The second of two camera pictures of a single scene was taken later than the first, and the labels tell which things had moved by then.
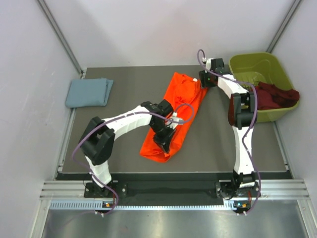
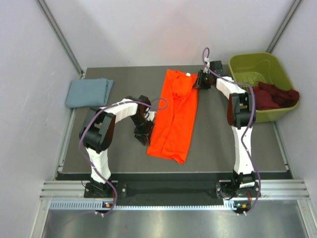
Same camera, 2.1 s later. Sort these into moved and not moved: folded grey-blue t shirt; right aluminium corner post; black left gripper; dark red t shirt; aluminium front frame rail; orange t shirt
Moved: orange t shirt; black left gripper
Not moved: folded grey-blue t shirt; dark red t shirt; right aluminium corner post; aluminium front frame rail
